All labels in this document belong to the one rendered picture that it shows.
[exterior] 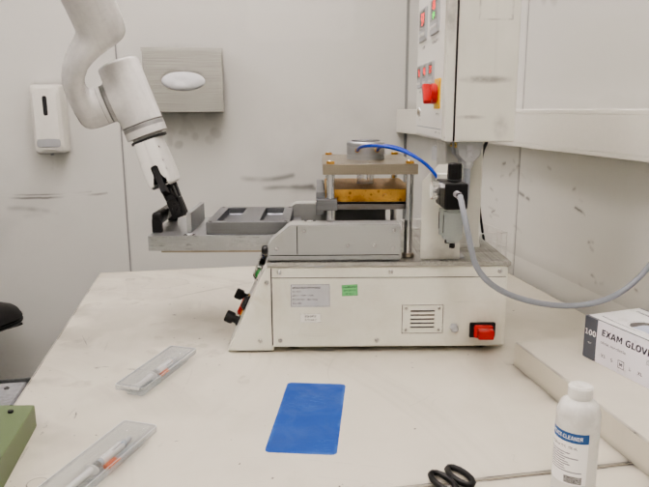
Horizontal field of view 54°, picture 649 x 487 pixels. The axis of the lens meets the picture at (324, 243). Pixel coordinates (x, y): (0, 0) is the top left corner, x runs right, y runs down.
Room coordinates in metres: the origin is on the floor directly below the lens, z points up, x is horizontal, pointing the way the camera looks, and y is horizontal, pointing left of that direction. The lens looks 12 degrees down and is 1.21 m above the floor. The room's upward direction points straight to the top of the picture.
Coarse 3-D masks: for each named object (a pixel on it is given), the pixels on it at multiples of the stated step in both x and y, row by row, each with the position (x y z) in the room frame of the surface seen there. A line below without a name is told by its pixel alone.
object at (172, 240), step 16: (192, 208) 1.33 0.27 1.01; (176, 224) 1.36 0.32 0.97; (192, 224) 1.28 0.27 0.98; (160, 240) 1.23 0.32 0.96; (176, 240) 1.23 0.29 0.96; (192, 240) 1.23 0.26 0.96; (208, 240) 1.23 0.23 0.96; (224, 240) 1.23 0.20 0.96; (240, 240) 1.23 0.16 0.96; (256, 240) 1.23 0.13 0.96
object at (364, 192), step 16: (368, 176) 1.33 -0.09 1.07; (336, 192) 1.24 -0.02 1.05; (352, 192) 1.24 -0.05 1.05; (368, 192) 1.24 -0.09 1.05; (384, 192) 1.24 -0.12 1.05; (400, 192) 1.24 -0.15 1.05; (352, 208) 1.24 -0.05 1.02; (368, 208) 1.24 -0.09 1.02; (384, 208) 1.24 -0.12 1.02; (400, 208) 1.24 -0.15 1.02
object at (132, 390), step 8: (160, 352) 1.12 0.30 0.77; (192, 352) 1.12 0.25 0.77; (184, 360) 1.10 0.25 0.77; (176, 368) 1.07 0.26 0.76; (160, 376) 1.01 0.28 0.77; (168, 376) 1.06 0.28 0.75; (152, 384) 0.99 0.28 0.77; (128, 392) 0.99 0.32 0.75; (136, 392) 0.98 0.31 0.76; (144, 392) 0.98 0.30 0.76
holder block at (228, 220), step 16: (224, 208) 1.42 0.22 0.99; (240, 208) 1.43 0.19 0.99; (256, 208) 1.42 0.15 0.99; (272, 208) 1.43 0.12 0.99; (288, 208) 1.42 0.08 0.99; (208, 224) 1.24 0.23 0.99; (224, 224) 1.24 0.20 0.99; (240, 224) 1.24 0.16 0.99; (256, 224) 1.24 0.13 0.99; (272, 224) 1.24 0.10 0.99
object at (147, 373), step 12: (168, 348) 1.14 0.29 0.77; (180, 348) 1.14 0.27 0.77; (192, 348) 1.14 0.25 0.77; (156, 360) 1.08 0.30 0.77; (168, 360) 1.08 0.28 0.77; (132, 372) 1.03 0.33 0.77; (144, 372) 1.03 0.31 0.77; (156, 372) 1.03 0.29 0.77; (120, 384) 0.98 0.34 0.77; (132, 384) 0.98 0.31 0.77; (144, 384) 0.98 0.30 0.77
